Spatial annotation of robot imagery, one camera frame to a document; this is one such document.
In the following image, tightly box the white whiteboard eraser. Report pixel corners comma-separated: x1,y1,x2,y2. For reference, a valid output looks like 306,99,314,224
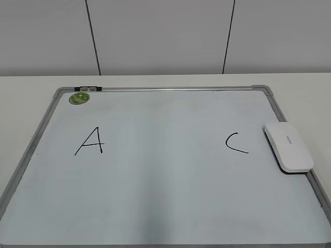
264,122,314,174

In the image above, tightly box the grey framed whiteboard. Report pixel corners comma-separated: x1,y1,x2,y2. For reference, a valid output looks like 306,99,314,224
1,85,330,247

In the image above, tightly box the round green magnet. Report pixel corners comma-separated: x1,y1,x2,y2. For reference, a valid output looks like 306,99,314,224
69,92,90,105

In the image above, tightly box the black silver frame clip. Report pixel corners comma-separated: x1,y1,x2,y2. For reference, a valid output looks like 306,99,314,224
74,86,102,92

